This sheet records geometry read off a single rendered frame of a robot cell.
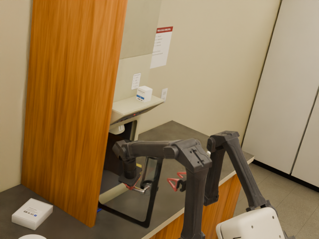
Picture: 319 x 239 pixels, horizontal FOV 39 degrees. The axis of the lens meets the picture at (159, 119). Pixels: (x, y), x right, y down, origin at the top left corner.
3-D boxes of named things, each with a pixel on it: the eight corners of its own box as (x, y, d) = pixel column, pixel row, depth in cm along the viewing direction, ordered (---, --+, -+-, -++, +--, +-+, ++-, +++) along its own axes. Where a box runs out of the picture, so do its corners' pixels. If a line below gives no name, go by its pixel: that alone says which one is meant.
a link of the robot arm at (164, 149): (176, 161, 145) (202, 153, 151) (173, 144, 145) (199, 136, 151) (118, 159, 182) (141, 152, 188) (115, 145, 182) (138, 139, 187)
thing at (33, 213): (11, 222, 203) (11, 215, 202) (30, 204, 218) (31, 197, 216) (34, 230, 201) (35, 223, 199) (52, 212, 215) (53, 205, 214)
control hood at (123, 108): (99, 125, 202) (102, 105, 198) (143, 110, 228) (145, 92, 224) (119, 135, 197) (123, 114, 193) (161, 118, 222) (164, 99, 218)
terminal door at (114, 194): (93, 204, 219) (104, 130, 203) (148, 229, 208) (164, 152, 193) (92, 205, 218) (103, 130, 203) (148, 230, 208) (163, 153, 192)
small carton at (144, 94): (136, 98, 213) (137, 87, 210) (142, 97, 216) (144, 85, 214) (143, 102, 210) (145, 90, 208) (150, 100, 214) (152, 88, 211)
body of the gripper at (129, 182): (117, 182, 192) (116, 171, 187) (129, 165, 198) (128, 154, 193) (131, 188, 190) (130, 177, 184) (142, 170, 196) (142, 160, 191)
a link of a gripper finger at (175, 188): (165, 175, 233) (180, 182, 228) (173, 170, 238) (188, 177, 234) (163, 186, 235) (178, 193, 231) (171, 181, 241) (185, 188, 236)
